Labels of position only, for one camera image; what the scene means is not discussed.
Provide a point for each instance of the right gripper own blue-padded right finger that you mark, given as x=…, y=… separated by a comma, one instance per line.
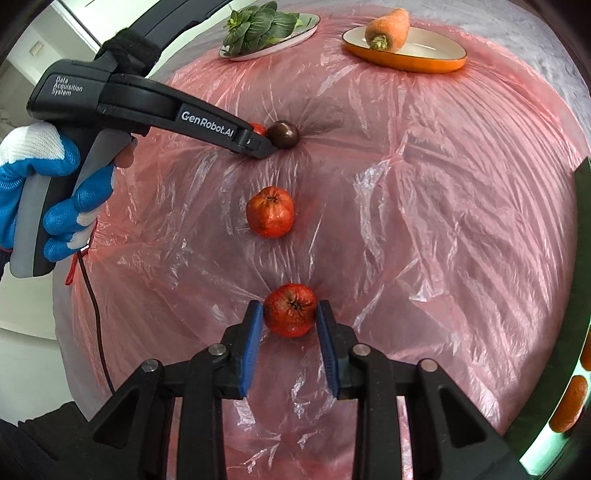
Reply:
x=449, y=437

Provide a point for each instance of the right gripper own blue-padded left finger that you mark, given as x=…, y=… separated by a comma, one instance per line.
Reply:
x=130, y=435

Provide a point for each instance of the mandarin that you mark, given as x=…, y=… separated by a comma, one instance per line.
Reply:
x=570, y=406

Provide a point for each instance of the red wrinkled fruit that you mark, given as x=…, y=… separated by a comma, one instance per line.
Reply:
x=289, y=312
x=271, y=213

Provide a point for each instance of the blue white gloved hand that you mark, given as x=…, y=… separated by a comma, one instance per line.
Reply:
x=40, y=149

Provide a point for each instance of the green rectangular tray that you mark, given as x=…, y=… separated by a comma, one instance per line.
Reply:
x=544, y=453

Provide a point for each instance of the small red fruit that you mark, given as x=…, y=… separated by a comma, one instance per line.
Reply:
x=259, y=129

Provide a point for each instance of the green leafy vegetable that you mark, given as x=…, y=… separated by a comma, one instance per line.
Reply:
x=252, y=26

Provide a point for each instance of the dark brown round fruit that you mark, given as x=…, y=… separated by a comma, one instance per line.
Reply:
x=283, y=135

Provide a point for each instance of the white plate with greens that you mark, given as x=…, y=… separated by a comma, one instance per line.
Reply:
x=306, y=26

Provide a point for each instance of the pink plastic sheet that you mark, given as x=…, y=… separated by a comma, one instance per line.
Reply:
x=435, y=212

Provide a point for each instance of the orange carrot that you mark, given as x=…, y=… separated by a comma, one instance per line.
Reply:
x=389, y=32

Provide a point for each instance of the orange oval dish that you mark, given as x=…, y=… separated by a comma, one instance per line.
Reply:
x=425, y=51

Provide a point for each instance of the lilac bed sheet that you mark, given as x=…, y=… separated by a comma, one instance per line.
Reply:
x=522, y=34

